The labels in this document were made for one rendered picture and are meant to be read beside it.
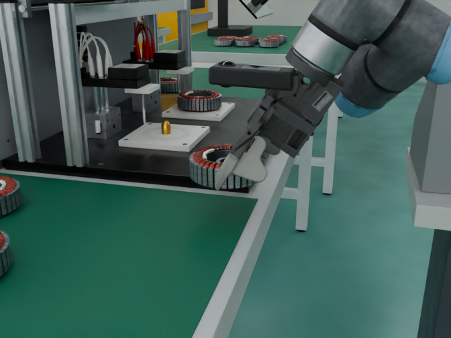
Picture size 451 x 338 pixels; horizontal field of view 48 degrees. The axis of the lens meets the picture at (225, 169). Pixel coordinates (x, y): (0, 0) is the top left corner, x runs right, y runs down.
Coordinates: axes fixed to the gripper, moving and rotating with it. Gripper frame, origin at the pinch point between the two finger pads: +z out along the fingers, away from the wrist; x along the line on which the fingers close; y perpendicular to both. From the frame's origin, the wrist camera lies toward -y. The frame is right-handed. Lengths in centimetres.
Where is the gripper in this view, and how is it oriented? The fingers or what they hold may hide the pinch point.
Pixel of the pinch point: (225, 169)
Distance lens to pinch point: 74.6
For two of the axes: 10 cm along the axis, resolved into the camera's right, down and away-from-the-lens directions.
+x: 2.6, -3.4, 9.0
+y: 8.3, 5.6, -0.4
